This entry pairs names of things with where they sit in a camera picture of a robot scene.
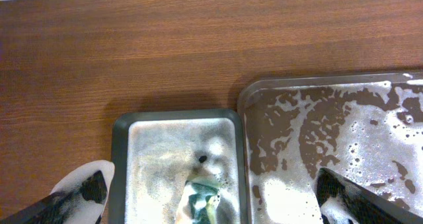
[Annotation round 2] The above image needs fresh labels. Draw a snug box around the large black wash tray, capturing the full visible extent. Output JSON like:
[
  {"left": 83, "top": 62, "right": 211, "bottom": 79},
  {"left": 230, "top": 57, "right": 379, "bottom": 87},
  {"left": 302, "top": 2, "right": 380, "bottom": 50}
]
[{"left": 237, "top": 71, "right": 422, "bottom": 223}]

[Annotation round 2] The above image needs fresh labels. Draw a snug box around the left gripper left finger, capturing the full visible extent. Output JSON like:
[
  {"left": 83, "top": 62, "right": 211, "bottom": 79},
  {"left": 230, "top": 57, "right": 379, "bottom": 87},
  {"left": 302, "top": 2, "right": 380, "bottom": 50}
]
[{"left": 1, "top": 160, "right": 115, "bottom": 224}]

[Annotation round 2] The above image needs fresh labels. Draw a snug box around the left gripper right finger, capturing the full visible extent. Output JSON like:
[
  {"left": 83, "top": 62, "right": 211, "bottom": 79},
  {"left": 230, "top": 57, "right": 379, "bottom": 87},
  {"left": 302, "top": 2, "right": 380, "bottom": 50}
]
[{"left": 315, "top": 168, "right": 422, "bottom": 224}]

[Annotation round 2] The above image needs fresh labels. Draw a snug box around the small black soapy tray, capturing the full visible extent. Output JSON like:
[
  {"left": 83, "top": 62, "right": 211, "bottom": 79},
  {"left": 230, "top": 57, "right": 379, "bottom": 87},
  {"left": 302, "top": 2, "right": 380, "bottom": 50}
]
[{"left": 108, "top": 109, "right": 249, "bottom": 223}]

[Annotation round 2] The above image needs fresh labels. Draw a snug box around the green yellow sponge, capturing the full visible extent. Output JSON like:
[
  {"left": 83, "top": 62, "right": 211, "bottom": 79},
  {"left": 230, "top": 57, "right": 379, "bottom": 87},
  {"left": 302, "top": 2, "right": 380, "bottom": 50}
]
[{"left": 174, "top": 176, "right": 221, "bottom": 224}]

